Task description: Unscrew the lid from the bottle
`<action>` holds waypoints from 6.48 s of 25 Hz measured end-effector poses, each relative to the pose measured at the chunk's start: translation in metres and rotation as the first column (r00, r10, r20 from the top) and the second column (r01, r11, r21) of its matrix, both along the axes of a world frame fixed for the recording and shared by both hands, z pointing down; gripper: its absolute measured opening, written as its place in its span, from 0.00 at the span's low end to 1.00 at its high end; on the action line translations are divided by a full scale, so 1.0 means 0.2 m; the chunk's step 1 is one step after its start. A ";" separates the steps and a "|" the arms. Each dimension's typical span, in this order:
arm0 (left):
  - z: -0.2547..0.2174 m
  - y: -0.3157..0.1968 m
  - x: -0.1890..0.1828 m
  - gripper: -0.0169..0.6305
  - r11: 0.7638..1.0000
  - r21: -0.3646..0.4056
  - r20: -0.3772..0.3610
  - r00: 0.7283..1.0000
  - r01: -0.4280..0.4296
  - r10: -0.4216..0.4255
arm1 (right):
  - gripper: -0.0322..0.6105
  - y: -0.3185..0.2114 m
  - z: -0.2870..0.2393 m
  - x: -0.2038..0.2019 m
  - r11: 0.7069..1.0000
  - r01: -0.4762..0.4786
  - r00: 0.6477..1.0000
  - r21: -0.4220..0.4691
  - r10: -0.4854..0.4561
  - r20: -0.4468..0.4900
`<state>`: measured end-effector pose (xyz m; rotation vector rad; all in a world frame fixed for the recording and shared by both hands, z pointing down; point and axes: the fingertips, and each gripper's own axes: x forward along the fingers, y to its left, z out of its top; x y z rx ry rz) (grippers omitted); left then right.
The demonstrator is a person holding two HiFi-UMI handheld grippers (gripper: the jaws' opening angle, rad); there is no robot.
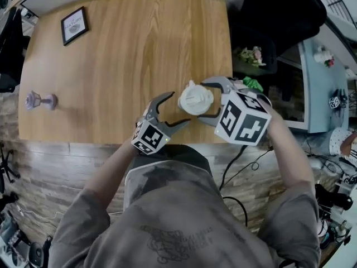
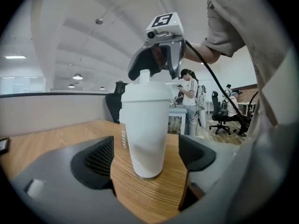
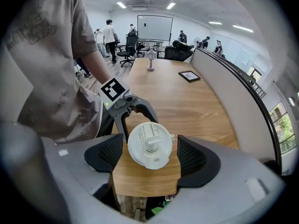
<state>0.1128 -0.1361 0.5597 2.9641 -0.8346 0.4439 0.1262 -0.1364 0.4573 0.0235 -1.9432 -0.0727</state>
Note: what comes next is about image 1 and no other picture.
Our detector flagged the black framed picture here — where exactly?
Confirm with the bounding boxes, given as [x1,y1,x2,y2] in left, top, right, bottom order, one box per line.
[60,6,90,47]

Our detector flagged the idle gripper device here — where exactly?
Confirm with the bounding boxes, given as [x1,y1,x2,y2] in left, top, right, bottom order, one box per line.
[329,88,350,109]

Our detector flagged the white plastic cup lid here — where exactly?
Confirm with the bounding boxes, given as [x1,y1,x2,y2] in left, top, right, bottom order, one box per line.
[177,79,215,113]

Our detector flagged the pale artificial flowers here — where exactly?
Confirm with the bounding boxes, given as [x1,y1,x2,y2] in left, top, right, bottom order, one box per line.
[237,46,267,67]

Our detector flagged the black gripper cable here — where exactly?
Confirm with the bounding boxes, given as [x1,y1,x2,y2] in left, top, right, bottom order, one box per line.
[219,145,276,193]

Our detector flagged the light blue table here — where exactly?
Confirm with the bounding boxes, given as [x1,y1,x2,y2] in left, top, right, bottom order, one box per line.
[297,36,357,134]

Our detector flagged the white teapot with flowers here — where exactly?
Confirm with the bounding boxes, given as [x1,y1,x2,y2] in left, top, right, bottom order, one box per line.
[313,45,336,68]

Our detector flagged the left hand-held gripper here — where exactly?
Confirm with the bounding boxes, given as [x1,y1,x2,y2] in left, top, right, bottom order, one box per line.
[131,91,192,156]

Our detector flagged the person's left forearm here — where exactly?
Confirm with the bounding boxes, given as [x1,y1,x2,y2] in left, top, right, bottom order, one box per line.
[83,142,141,195]

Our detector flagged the person's dark trousers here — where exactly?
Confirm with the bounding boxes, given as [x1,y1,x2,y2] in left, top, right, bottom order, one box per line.
[130,143,214,179]

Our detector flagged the black waste bin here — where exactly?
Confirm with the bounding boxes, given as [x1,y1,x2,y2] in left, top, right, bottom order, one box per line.
[231,28,278,75]

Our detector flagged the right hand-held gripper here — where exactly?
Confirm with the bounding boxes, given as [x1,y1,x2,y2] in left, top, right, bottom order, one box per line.
[197,76,273,146]

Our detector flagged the person's grey shirt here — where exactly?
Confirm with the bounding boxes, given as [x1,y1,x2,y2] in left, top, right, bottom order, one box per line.
[49,160,322,268]

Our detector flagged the black high-back office chair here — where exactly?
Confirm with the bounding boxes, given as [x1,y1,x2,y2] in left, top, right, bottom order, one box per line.
[239,0,327,59]

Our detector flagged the person's right forearm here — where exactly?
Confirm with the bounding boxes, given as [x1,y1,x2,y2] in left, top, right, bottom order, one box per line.
[261,104,316,187]

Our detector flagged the purple lantern ornament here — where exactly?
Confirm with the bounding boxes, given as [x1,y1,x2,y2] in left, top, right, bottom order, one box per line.
[25,90,59,112]

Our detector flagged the black floor cable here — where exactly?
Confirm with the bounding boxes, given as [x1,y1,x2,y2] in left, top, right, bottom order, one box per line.
[222,195,249,229]

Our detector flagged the green cloth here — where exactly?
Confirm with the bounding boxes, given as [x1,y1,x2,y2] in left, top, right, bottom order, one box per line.
[242,76,264,93]

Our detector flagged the black mesh office chair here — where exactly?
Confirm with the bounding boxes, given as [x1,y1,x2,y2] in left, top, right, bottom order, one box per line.
[0,6,31,93]

